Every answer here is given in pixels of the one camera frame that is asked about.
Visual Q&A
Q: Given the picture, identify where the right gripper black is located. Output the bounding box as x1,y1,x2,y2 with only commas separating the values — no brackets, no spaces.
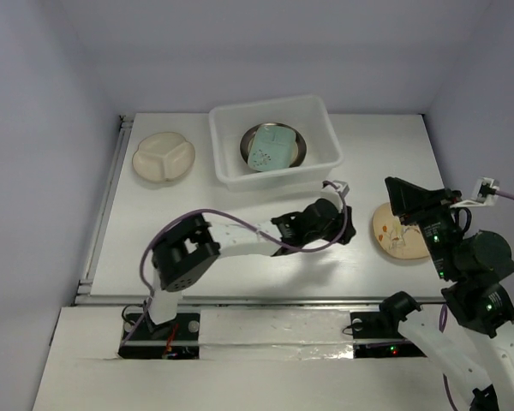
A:
383,174,462,277

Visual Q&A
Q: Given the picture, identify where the white foam block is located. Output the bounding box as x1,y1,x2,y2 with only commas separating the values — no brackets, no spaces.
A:
198,308,354,361

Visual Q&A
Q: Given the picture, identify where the aluminium rail left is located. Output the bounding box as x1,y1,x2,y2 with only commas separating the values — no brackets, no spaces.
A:
75,114,135,300

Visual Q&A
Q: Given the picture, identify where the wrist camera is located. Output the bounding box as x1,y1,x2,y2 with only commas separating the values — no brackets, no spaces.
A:
320,180,350,199
451,177,499,209

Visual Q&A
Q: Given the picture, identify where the beige plate with bird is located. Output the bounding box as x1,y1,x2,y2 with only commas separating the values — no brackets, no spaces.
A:
371,203,430,260

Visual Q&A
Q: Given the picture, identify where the light green rectangular plate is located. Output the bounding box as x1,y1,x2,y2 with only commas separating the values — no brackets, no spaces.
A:
248,125,296,172

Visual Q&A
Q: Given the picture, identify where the brown rimmed cream plate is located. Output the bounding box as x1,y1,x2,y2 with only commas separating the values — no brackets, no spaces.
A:
239,122,307,168

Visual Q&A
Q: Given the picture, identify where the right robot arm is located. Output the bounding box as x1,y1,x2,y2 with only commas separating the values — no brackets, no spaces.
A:
377,176,514,410

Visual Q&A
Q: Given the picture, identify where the cream divided plate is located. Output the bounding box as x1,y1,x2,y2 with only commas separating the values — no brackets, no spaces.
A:
132,132,195,183

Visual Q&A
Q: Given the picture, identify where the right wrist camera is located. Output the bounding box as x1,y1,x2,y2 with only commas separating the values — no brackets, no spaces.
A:
451,177,499,209

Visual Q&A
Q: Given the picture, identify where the aluminium rail front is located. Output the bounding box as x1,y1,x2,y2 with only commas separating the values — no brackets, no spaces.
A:
75,295,451,308

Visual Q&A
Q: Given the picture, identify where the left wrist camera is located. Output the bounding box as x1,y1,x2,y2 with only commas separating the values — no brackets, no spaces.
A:
320,180,350,199

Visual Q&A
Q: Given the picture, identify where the white plastic bin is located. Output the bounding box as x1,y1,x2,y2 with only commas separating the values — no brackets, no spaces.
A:
209,95,344,192

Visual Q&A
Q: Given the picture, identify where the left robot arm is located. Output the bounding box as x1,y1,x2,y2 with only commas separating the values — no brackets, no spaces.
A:
140,198,356,339

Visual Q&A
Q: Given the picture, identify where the aluminium rail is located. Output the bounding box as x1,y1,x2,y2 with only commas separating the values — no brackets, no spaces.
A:
75,295,451,308
75,114,135,300

